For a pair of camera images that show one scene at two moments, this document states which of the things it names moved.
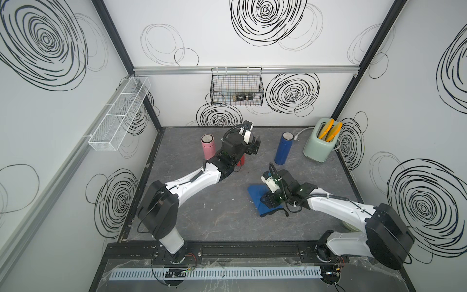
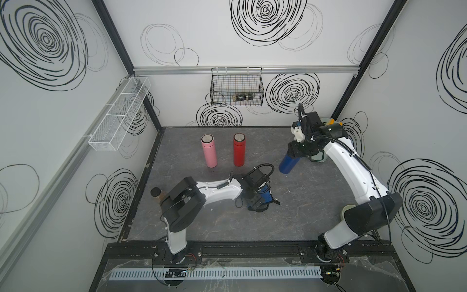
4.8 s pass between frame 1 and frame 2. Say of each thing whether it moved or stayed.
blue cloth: moved
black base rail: stayed
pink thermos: stayed
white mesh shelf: stayed
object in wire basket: stayed
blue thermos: moved
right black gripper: moved
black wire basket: stayed
